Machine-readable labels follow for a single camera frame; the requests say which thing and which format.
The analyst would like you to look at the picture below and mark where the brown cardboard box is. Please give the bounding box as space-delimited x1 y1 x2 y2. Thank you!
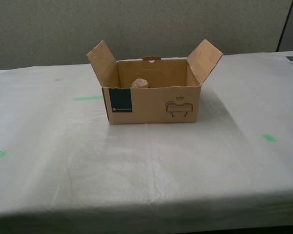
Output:
86 39 224 125

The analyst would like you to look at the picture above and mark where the speckled granite rock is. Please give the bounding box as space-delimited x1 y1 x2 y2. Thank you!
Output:
130 78 150 89

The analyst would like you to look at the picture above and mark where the white plastic table cover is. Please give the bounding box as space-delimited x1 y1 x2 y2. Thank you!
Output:
0 50 293 221

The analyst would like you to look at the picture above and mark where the long bright green tape strip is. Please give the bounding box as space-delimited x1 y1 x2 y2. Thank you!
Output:
73 96 105 102

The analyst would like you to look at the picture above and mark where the dark partition post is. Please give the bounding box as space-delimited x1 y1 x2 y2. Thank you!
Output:
275 0 293 52

